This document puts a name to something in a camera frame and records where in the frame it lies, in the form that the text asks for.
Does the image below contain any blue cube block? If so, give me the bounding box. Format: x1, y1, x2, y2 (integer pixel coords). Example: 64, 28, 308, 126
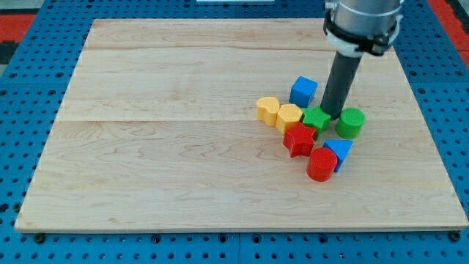
289, 76, 318, 108

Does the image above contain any light wooden board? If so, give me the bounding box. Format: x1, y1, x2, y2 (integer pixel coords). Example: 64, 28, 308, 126
15, 19, 468, 233

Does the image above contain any yellow heart block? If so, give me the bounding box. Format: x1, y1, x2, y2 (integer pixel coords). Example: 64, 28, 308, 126
256, 97, 280, 127

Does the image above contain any yellow hexagon block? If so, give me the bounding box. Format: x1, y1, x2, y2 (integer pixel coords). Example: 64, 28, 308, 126
275, 104, 303, 134

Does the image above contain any red star block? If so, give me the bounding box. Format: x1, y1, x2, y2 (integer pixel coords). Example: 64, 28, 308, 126
283, 122, 316, 158

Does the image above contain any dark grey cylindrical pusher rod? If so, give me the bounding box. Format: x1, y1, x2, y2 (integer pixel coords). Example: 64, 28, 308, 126
320, 52, 361, 120

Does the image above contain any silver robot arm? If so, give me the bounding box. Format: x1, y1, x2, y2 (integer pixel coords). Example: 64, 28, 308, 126
320, 0, 404, 120

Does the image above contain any blue triangle block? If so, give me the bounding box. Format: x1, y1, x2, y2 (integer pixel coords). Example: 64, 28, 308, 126
323, 139, 353, 172

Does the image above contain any blue perforated metal table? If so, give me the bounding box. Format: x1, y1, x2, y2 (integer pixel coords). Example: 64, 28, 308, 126
1, 0, 468, 263

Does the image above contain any red cylinder block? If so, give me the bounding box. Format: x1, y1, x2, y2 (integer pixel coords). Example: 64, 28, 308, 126
306, 147, 338, 182

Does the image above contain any green cylinder block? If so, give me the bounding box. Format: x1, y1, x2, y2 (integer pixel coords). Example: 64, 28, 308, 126
336, 107, 366, 139

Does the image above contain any green star block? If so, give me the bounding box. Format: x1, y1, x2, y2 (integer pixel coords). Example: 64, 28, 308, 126
302, 106, 330, 139

